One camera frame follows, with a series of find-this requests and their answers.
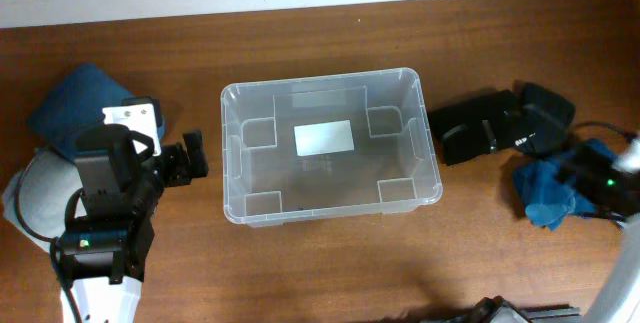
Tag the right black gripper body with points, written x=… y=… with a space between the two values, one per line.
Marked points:
x=601 y=184

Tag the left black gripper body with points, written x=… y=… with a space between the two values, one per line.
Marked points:
x=176 y=161

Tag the teal blue garment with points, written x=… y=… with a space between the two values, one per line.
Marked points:
x=546 y=201

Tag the dark blue jeans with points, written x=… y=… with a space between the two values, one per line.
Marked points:
x=71 y=116

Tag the light blue jeans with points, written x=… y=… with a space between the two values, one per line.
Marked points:
x=45 y=191

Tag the black garment with straps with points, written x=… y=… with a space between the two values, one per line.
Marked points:
x=479 y=126

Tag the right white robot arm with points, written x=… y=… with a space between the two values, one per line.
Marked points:
x=618 y=300

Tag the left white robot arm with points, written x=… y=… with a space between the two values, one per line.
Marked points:
x=99 y=259

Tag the clear plastic storage bin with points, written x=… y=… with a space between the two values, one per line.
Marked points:
x=393 y=168

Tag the white label in bin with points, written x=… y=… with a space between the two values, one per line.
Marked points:
x=323 y=138

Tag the grey base equipment bottom edge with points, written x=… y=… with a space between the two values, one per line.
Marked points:
x=500 y=310

